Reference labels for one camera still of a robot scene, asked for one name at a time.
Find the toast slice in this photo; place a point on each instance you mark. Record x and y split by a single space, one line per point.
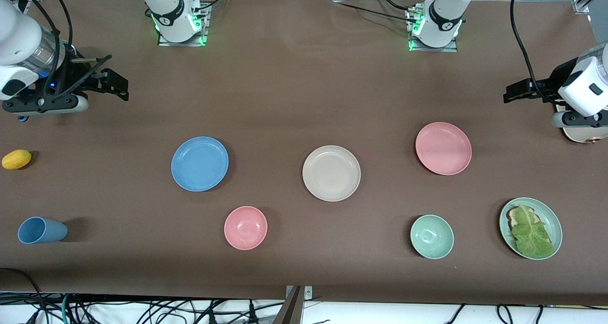
512 214

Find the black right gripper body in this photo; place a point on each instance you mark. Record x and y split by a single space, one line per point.
74 75

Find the yellow lemon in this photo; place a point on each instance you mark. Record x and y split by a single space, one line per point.
16 159

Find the beige toaster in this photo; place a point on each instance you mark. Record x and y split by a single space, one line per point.
584 135

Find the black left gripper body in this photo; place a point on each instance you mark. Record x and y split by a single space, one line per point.
550 84

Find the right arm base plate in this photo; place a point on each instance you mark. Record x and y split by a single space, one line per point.
183 43

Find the blue cup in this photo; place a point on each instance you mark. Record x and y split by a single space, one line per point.
42 230

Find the green bowl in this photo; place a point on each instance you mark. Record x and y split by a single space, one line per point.
432 236

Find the green plate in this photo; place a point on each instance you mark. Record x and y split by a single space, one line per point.
553 224

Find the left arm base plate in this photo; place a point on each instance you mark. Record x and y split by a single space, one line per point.
449 49

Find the beige plate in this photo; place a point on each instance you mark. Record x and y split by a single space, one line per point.
331 173

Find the pink bowl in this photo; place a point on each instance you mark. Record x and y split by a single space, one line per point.
245 228

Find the blue plate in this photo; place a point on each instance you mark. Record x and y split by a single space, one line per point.
199 164

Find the green lettuce leaf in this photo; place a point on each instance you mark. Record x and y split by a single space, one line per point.
532 238

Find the silver table edge bracket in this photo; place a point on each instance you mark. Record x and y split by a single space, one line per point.
308 291

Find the pink plate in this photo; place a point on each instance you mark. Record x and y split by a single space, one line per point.
443 148

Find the brown table cloth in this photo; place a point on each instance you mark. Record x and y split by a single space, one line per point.
285 100

